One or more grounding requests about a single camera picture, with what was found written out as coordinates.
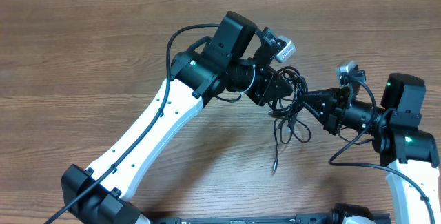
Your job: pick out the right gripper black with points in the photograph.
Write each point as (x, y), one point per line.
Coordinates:
(326, 97)

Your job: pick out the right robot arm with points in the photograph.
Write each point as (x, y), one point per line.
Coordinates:
(408, 156)

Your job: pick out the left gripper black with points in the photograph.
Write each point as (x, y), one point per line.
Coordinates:
(264, 92)

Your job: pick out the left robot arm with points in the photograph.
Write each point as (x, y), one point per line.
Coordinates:
(237, 58)

